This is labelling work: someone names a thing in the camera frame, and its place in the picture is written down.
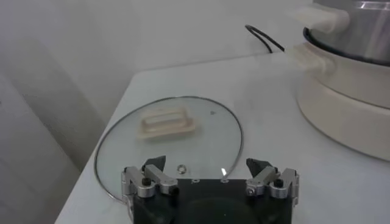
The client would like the round glass pot lid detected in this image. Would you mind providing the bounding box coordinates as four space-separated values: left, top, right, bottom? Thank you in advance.
93 96 244 203

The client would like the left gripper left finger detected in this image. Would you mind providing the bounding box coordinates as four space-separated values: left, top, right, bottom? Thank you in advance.
121 155 179 211

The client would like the cream electric cooker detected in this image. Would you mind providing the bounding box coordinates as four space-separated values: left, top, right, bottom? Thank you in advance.
288 27 390 162

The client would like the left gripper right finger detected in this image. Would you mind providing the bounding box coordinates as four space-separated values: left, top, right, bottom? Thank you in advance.
245 157 300 206

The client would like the black cooker power cord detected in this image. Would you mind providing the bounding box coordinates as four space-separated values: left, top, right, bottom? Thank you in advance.
244 24 286 54

